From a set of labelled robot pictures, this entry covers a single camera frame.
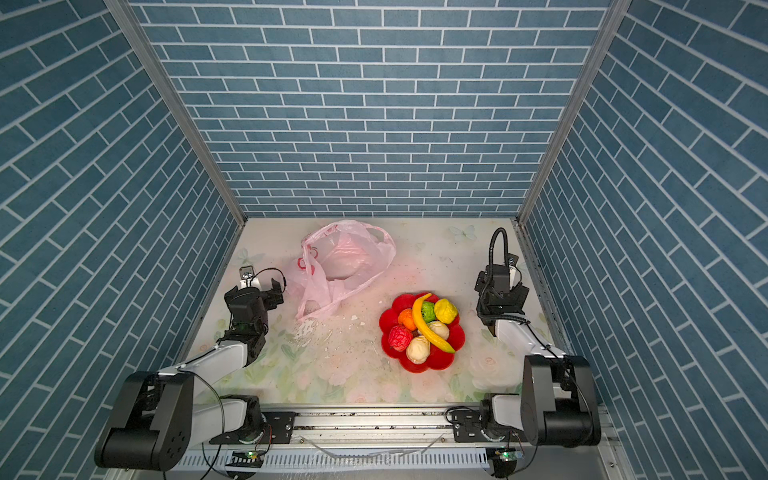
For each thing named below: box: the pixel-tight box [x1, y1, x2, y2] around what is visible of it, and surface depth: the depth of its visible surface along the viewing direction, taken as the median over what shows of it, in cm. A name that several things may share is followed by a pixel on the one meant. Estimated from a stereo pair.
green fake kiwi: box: [421, 300, 436, 323], surface depth 90 cm
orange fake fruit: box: [398, 308, 416, 331], surface depth 88 cm
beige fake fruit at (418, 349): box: [406, 335, 431, 365], surface depth 83 cm
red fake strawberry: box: [388, 324, 413, 352], surface depth 84 cm
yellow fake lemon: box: [434, 298, 458, 324], surface depth 88 cm
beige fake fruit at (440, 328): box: [428, 320, 450, 341], surface depth 88 cm
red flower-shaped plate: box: [379, 292, 456, 373], surface depth 84 cm
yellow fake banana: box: [412, 293, 456, 354], surface depth 84 cm
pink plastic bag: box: [286, 220, 397, 320], surface depth 92 cm
